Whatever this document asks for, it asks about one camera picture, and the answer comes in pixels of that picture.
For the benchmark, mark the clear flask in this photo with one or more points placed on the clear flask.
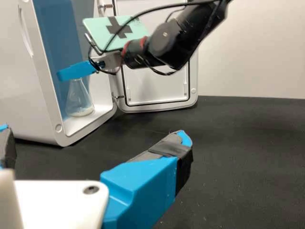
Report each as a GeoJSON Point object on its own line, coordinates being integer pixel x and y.
{"type": "Point", "coordinates": [79, 102]}

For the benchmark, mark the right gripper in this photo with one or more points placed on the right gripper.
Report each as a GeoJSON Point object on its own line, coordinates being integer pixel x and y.
{"type": "Point", "coordinates": [110, 60]}

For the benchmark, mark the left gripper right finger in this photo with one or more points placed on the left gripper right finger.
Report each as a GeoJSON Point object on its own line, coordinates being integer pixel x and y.
{"type": "Point", "coordinates": [145, 181]}

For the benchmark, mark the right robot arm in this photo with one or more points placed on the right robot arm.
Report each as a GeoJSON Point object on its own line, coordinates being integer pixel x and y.
{"type": "Point", "coordinates": [181, 35]}

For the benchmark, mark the white incubator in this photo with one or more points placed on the white incubator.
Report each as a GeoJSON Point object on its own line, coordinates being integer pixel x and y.
{"type": "Point", "coordinates": [26, 107]}

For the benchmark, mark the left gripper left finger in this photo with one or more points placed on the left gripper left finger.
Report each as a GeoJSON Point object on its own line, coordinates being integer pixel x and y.
{"type": "Point", "coordinates": [6, 148]}

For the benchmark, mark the incubator door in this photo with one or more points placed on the incubator door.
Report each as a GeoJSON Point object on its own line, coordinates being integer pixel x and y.
{"type": "Point", "coordinates": [155, 90]}

